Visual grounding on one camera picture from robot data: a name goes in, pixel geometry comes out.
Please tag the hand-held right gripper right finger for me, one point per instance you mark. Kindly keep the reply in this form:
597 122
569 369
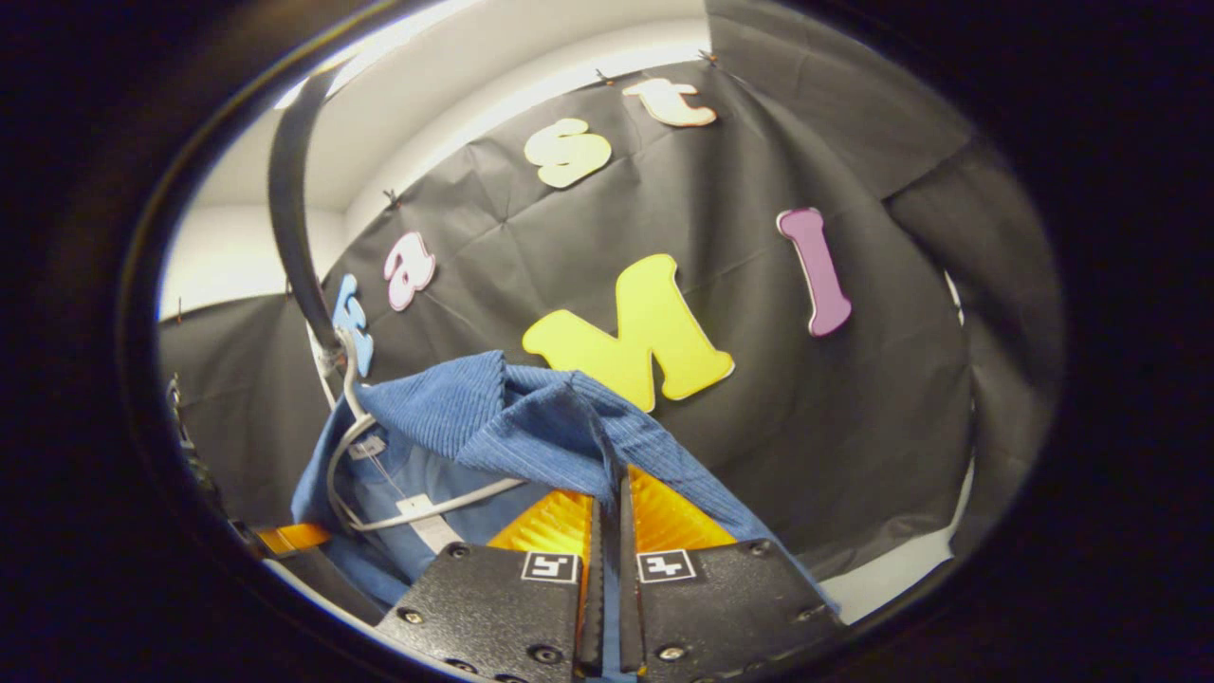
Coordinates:
630 588

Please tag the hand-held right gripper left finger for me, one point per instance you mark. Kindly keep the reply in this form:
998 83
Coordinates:
590 607

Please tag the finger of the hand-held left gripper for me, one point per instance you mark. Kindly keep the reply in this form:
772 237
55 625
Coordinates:
294 538

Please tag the large white hanger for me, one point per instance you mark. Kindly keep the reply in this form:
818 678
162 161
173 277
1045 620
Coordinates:
446 504

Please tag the black clothes rack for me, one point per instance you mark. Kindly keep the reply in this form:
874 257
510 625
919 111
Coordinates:
289 209

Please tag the black backdrop cloth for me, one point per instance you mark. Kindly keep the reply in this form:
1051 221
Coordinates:
854 427

